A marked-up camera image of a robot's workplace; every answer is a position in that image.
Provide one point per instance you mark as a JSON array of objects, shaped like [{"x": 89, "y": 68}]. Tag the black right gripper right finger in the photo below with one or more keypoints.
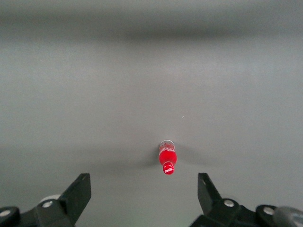
[{"x": 208, "y": 196}]

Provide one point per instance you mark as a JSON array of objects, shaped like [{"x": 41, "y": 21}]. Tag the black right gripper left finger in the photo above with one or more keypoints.
[{"x": 78, "y": 196}]

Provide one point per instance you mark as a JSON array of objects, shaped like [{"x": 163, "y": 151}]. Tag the red cola bottle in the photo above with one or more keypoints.
[{"x": 167, "y": 157}]

